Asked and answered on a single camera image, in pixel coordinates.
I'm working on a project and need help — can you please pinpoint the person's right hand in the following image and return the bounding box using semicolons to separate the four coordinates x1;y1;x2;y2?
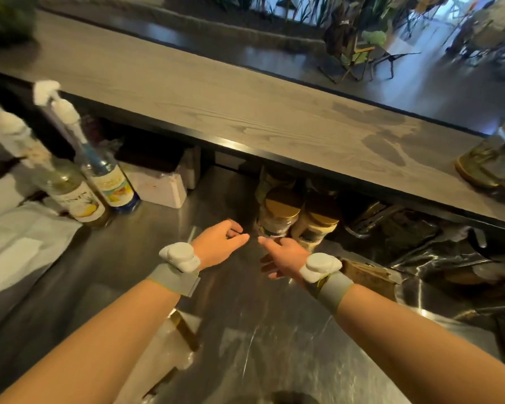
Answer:
258;237;311;285

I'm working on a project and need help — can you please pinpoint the person's left hand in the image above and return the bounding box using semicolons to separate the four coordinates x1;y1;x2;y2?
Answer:
191;220;251;270

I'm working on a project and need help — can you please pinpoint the person's left forearm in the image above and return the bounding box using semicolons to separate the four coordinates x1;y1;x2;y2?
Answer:
0;278;182;404

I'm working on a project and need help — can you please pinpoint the person's right forearm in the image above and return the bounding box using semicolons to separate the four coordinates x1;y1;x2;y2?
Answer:
333;295;505;404

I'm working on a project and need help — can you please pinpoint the glass jar gold lid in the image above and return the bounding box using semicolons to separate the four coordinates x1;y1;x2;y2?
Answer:
258;190;302;239
291;201;341;251

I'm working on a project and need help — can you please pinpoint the white wrist tracker grey band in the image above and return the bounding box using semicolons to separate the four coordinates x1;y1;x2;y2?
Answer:
299;252;354;315
148;242;202;298

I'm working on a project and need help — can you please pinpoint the white foam box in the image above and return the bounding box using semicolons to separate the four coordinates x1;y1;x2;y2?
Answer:
119;146;201;209

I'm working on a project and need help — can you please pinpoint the brown paper bag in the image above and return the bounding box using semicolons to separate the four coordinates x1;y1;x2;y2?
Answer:
341;258;400;300

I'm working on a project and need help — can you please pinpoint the syrup bottle blue label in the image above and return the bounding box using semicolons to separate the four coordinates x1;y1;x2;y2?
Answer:
33;80;141;213

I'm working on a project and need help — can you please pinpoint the crumpled clear plastic bag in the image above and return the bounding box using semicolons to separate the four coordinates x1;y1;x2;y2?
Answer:
346;201;505;293

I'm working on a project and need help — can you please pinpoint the syrup bottle yellow label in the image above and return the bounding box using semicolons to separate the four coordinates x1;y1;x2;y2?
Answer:
0;110;111;227

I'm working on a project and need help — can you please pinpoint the white cloth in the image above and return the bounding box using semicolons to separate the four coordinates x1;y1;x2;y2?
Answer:
0;201;82;301

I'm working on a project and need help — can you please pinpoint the wooden chair green cushion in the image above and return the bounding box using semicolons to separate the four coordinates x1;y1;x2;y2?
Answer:
320;29;421;84

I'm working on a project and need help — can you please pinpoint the clear jar with tan lid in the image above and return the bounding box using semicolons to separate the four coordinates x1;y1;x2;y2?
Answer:
454;115;505;190

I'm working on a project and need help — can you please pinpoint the green potted plant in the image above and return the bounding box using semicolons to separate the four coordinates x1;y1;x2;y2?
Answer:
0;0;38;47

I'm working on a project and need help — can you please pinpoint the chair with light cover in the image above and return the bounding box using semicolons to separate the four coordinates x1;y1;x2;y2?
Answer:
444;0;505;61

